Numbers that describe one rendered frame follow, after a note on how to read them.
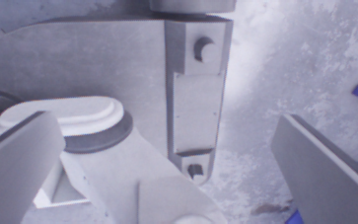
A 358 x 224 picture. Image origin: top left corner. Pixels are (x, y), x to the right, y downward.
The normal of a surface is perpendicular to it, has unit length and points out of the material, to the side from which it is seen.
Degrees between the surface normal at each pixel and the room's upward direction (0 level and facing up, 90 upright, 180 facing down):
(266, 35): 0
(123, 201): 90
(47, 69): 0
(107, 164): 90
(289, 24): 0
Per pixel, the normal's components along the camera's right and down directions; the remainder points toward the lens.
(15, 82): 0.19, 0.50
